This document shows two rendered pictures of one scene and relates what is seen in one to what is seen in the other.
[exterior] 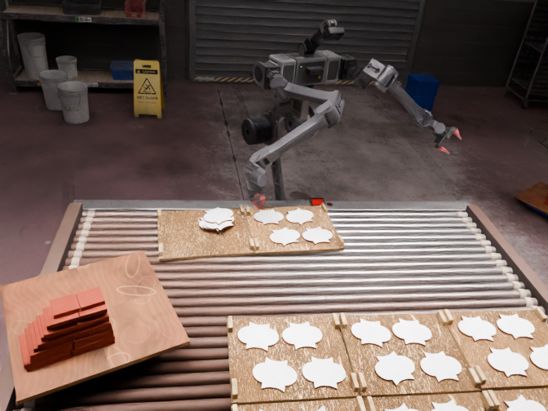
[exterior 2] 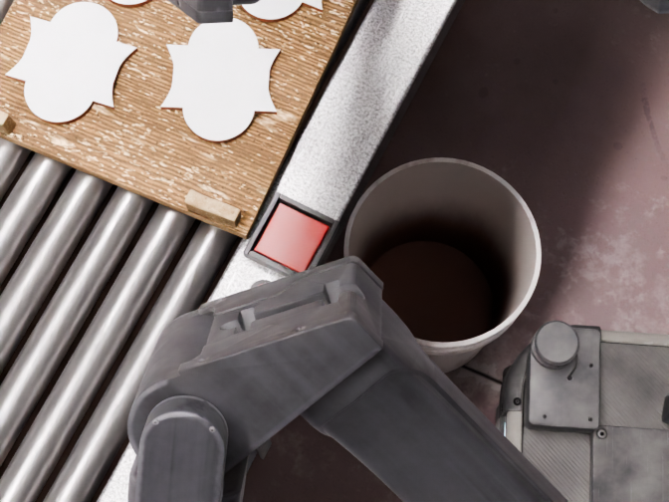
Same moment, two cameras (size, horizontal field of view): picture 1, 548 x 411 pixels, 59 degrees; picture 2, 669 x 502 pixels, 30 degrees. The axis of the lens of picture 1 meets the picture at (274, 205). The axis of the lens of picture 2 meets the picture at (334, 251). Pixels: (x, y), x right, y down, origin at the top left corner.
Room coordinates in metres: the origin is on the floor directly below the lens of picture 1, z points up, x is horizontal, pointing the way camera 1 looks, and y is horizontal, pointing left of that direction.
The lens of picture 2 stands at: (2.40, -0.50, 2.19)
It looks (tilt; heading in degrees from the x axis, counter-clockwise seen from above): 74 degrees down; 127
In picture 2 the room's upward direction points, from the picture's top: 1 degrees clockwise
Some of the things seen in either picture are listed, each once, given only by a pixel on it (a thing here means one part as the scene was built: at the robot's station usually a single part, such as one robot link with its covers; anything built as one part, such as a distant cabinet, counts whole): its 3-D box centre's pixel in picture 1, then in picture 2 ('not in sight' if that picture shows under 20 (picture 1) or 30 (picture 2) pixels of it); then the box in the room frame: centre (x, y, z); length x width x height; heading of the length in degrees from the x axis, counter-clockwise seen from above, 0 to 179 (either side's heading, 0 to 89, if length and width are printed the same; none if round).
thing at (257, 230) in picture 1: (292, 228); (179, 16); (1.88, -0.10, 0.93); 0.41 x 0.35 x 0.02; 104
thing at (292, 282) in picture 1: (303, 283); not in sight; (1.54, -0.16, 0.90); 1.95 x 0.05 x 0.05; 100
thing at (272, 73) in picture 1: (275, 80); not in sight; (2.44, 0.06, 1.45); 0.09 x 0.08 x 0.12; 124
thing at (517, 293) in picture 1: (307, 300); not in sight; (1.44, -0.17, 0.90); 1.95 x 0.05 x 0.05; 100
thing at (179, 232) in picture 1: (204, 232); not in sight; (1.78, 0.30, 0.93); 0.41 x 0.35 x 0.02; 106
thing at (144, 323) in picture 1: (91, 314); not in sight; (1.13, 0.57, 1.03); 0.50 x 0.50 x 0.02; 33
